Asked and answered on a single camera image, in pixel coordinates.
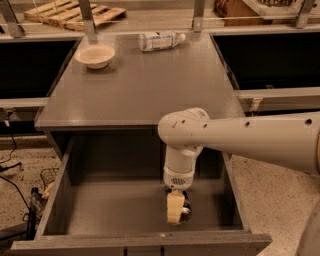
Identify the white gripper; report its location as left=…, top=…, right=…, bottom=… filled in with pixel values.
left=163, top=167, right=194, bottom=225

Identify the blue pepsi can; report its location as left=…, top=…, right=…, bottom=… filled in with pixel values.
left=179, top=191, right=192, bottom=224

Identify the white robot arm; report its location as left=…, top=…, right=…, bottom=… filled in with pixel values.
left=158, top=108, right=320, bottom=201

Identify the open grey top drawer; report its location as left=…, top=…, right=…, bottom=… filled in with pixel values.
left=11, top=135, right=271, bottom=256

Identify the grey cabinet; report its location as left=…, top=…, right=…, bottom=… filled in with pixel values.
left=35, top=32, right=244, bottom=155

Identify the clear plastic water bottle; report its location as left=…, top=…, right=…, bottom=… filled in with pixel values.
left=138, top=31, right=186, bottom=52

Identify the white bowl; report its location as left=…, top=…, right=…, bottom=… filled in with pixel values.
left=75, top=44, right=115, bottom=69

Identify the brown wooden crate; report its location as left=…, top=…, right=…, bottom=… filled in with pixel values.
left=213, top=0, right=301, bottom=26

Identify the wooden pallet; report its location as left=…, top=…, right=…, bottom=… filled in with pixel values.
left=23, top=0, right=126, bottom=31

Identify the black wire basket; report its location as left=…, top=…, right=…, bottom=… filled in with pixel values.
left=40, top=168, right=59, bottom=188

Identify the black floor cable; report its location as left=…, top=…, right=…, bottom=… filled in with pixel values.
left=0, top=111, right=32, bottom=214

